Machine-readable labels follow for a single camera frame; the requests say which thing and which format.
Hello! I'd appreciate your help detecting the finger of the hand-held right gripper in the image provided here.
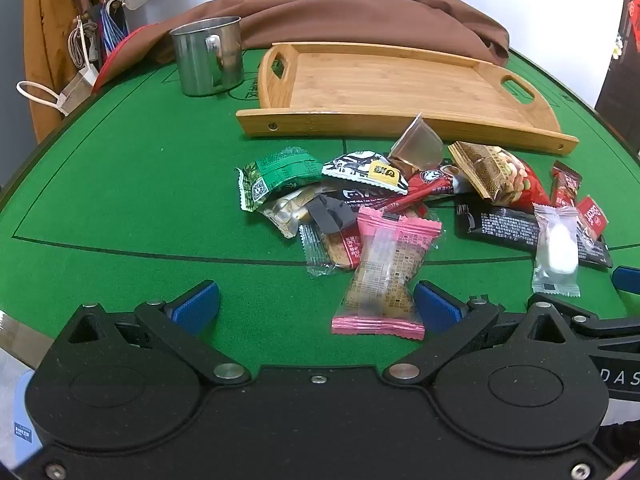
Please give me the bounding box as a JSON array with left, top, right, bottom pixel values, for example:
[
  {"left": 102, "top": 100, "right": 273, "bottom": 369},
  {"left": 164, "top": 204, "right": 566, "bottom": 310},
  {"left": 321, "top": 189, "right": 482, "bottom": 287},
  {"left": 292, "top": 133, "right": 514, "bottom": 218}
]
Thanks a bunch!
[
  {"left": 550, "top": 296, "right": 640, "bottom": 356},
  {"left": 612, "top": 266, "right": 640, "bottom": 295}
]

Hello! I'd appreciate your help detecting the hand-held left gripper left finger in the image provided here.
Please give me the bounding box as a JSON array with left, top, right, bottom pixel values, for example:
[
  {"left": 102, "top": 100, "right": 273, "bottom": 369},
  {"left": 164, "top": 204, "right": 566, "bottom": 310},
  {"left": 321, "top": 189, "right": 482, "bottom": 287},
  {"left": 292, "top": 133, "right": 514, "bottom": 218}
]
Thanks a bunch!
[{"left": 60, "top": 281, "right": 252, "bottom": 387}]

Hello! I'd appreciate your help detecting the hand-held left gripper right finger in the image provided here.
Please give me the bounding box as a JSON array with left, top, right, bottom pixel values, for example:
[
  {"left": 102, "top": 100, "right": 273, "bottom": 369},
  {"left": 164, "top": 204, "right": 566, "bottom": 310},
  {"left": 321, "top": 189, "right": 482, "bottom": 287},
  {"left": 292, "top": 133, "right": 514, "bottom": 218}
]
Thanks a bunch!
[{"left": 384, "top": 281, "right": 576, "bottom": 387}]

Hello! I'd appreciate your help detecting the pink clear snack packet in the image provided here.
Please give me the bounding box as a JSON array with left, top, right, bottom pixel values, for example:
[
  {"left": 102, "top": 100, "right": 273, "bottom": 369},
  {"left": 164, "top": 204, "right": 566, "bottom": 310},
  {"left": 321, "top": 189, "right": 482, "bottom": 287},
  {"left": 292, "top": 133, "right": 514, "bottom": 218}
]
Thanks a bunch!
[{"left": 331, "top": 206, "right": 445, "bottom": 338}]

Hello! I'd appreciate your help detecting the red biscuit packet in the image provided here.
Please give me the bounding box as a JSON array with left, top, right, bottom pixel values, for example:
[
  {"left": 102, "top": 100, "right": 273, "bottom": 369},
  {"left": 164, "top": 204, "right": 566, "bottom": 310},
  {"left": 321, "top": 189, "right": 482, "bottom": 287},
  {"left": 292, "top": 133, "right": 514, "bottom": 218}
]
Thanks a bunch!
[{"left": 575, "top": 196, "right": 610, "bottom": 246}]

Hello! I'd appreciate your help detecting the clear white candy packet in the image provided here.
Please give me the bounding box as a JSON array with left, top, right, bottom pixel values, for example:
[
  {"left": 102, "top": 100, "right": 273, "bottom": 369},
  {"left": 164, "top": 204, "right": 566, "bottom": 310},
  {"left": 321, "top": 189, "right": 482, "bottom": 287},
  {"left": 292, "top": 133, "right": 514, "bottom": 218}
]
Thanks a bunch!
[{"left": 531, "top": 203, "right": 582, "bottom": 297}]

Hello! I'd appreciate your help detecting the long black snack packet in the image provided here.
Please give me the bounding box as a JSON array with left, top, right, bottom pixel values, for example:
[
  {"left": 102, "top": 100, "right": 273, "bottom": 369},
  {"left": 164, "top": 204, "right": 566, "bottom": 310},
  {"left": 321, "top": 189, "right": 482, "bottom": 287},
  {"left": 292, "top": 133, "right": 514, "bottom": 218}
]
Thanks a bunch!
[{"left": 454, "top": 202, "right": 613, "bottom": 268}]

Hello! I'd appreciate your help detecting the brown red chocolate bar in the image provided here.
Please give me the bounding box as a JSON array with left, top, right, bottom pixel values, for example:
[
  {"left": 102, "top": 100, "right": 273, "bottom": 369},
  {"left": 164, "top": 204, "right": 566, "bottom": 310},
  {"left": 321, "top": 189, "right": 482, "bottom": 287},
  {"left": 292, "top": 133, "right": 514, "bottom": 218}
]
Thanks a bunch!
[{"left": 550, "top": 160, "right": 583, "bottom": 208}]

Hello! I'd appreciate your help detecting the clear red-striped biscuit packet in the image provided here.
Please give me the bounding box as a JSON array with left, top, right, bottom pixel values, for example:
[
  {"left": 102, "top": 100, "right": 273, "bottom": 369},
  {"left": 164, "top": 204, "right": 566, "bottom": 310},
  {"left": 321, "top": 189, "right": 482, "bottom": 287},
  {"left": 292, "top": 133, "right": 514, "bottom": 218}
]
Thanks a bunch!
[{"left": 298, "top": 220, "right": 366, "bottom": 281}]

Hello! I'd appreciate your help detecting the red black coffee stick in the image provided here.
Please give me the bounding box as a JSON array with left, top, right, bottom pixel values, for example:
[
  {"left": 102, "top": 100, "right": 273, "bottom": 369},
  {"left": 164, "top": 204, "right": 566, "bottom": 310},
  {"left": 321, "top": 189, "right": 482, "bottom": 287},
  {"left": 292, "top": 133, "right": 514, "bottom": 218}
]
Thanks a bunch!
[{"left": 307, "top": 162, "right": 473, "bottom": 236}]

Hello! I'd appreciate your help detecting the gold red nut packet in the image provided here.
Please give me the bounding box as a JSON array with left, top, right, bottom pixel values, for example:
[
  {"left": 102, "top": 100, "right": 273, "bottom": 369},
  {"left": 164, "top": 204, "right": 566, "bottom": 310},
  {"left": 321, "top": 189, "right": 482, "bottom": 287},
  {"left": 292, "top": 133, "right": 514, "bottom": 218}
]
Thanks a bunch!
[{"left": 447, "top": 141, "right": 551, "bottom": 213}]

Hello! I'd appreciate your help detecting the clear jelly cup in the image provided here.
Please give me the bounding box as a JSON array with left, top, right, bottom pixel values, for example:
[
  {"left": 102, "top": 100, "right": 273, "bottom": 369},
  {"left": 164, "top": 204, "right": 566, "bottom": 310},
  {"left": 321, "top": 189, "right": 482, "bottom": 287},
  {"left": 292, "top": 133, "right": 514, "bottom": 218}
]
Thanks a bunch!
[{"left": 390, "top": 112, "right": 445, "bottom": 171}]

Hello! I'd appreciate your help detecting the black white peanut packet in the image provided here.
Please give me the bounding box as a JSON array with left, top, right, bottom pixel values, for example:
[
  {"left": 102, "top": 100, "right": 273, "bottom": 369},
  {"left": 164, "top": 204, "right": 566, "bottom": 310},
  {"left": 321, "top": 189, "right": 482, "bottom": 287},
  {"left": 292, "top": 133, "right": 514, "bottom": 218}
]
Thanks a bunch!
[{"left": 321, "top": 150, "right": 411, "bottom": 196}]

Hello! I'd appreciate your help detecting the wooden tray with handles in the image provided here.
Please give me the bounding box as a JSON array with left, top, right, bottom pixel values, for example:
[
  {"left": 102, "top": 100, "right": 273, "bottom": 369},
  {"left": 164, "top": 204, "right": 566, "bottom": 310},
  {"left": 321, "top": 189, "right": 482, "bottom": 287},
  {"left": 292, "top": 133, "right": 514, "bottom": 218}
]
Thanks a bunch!
[{"left": 236, "top": 43, "right": 580, "bottom": 155}]

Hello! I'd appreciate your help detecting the green snack packet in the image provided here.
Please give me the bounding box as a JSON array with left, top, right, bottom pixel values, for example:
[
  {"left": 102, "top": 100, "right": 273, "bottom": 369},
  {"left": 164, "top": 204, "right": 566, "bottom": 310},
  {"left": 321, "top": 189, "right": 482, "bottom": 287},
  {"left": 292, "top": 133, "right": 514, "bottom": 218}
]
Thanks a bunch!
[{"left": 236, "top": 146, "right": 325, "bottom": 212}]

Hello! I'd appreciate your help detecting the dark brown door panel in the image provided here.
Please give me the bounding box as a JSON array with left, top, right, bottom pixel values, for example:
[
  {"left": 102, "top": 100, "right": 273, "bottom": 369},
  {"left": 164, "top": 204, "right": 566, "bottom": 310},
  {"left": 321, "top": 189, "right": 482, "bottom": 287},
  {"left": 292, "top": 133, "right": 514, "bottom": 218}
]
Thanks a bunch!
[{"left": 595, "top": 0, "right": 640, "bottom": 156}]

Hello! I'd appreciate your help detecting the stainless steel mug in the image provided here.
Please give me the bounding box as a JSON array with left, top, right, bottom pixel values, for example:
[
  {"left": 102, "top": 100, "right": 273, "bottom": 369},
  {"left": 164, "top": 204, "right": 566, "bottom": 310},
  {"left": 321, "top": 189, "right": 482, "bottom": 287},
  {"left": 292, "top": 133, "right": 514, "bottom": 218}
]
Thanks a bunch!
[{"left": 169, "top": 16, "right": 246, "bottom": 97}]

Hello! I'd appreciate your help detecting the red paper decoration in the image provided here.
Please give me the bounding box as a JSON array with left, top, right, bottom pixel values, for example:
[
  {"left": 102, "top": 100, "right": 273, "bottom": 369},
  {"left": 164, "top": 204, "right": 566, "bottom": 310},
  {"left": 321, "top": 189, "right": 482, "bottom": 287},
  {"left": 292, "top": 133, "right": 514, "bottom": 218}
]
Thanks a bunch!
[{"left": 627, "top": 0, "right": 640, "bottom": 51}]

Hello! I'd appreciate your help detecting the blue striped bag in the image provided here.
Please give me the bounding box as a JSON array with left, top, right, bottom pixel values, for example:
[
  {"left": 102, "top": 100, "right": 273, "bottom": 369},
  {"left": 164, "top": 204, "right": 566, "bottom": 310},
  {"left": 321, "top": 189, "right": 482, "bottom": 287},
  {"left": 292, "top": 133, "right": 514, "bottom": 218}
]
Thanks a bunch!
[{"left": 100, "top": 0, "right": 132, "bottom": 58}]

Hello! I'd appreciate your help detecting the brown cloth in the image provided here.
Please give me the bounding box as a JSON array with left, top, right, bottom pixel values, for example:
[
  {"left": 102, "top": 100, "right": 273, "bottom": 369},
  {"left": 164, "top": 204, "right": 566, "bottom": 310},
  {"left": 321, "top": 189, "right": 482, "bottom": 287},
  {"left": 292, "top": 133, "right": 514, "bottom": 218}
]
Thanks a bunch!
[{"left": 92, "top": 0, "right": 510, "bottom": 93}]

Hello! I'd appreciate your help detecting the orange jacket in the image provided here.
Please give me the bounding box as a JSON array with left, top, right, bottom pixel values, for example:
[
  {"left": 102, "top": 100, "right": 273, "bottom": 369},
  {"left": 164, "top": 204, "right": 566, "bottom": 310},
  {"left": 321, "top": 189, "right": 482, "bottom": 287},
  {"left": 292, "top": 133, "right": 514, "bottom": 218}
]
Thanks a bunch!
[{"left": 22, "top": 0, "right": 83, "bottom": 141}]

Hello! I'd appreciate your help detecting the clear bag with white handle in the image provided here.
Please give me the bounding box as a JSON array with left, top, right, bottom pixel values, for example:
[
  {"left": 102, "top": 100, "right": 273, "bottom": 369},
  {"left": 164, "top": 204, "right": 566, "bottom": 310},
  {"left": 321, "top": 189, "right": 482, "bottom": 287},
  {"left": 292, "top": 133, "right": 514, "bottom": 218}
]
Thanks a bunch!
[{"left": 16, "top": 66, "right": 99, "bottom": 117}]

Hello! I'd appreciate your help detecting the grey cord bundle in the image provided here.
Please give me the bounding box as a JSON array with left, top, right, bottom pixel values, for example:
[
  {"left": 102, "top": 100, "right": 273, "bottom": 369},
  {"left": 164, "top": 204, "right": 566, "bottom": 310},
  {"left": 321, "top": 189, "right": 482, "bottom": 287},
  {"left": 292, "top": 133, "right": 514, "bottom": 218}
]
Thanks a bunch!
[{"left": 67, "top": 17, "right": 101, "bottom": 69}]

